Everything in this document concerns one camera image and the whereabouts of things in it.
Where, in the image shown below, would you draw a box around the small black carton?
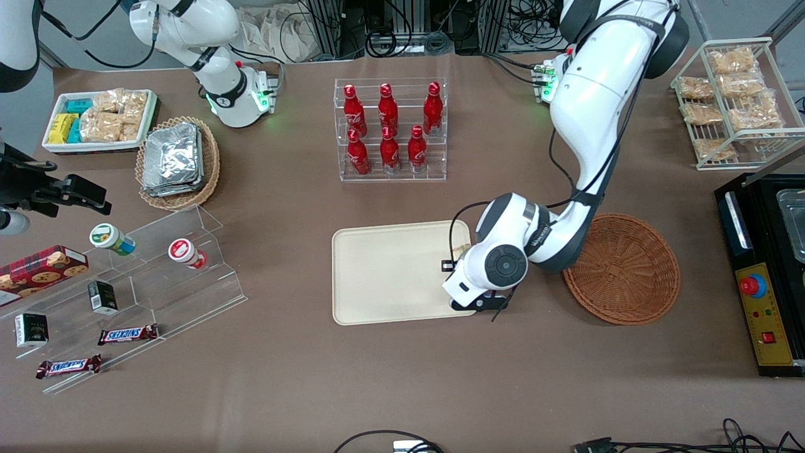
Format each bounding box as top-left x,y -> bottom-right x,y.
14,312 -> 49,349
87,280 -> 119,315

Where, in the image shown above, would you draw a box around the Snickers chocolate bar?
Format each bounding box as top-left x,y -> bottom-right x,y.
36,354 -> 103,379
97,323 -> 160,346

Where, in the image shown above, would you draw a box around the oval light wicker basket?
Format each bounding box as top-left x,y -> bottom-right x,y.
135,116 -> 221,211

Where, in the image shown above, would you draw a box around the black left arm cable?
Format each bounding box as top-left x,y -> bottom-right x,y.
448,13 -> 677,265

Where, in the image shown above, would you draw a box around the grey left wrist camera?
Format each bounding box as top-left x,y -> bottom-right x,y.
449,293 -> 510,314

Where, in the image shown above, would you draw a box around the red lidded yogurt cup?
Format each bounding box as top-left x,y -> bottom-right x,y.
168,238 -> 208,270

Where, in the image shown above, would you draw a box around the cream plastic serving tray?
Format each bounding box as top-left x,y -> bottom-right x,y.
331,220 -> 480,327

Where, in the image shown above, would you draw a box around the clear acrylic stepped stand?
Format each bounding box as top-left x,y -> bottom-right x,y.
0,204 -> 248,396

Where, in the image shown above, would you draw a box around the clear plastic container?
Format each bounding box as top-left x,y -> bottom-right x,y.
777,189 -> 805,262

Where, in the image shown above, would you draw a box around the white rectangular snack tray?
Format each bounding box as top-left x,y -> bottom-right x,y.
42,89 -> 158,155

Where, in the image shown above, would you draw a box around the green lidded yogurt cup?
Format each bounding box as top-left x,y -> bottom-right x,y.
89,223 -> 136,257

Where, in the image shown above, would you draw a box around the clear bagged fried snack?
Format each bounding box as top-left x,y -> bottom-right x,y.
693,138 -> 738,161
708,47 -> 761,76
728,94 -> 785,131
717,72 -> 767,98
678,76 -> 715,101
682,103 -> 724,126

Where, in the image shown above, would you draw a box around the cream wire shelf rack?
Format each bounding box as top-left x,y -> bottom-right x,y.
670,37 -> 805,171

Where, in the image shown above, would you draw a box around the beige paper bags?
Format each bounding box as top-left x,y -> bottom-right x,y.
238,5 -> 318,64

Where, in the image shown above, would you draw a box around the silver foil pack stack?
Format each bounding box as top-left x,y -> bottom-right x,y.
142,123 -> 205,198

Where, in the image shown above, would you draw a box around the red tartan cookie box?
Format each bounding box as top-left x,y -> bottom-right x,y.
0,245 -> 89,308

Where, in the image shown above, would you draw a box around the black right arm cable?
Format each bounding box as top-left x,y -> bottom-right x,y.
38,0 -> 158,70

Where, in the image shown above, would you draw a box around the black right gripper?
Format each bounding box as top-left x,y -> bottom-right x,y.
0,143 -> 112,218

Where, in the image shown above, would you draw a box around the black cable bundle with plug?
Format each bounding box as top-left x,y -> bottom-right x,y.
572,418 -> 805,453

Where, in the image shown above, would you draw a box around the black looped cable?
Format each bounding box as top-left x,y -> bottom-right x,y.
332,430 -> 445,453

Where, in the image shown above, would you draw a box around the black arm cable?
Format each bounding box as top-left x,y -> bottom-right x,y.
38,0 -> 158,70
448,13 -> 677,265

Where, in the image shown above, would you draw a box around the yellow snack packet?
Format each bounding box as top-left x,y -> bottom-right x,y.
48,113 -> 79,145

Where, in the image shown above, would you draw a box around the round brown wicker basket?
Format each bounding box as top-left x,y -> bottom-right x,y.
561,213 -> 681,326

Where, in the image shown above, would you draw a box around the black yellow control box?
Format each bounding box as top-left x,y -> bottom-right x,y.
714,173 -> 805,378

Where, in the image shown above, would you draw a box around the clear acrylic bottle rack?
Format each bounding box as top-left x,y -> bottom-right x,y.
334,77 -> 448,183

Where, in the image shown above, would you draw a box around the grey metal bar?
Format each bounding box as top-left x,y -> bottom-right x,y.
742,145 -> 805,187

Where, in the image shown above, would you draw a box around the aluminium profile frame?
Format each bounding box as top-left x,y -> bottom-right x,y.
302,0 -> 511,60

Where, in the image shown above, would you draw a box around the red cola bottle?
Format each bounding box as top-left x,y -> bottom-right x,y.
343,84 -> 368,137
408,125 -> 428,174
347,129 -> 372,176
423,81 -> 444,137
380,126 -> 401,175
378,82 -> 399,136

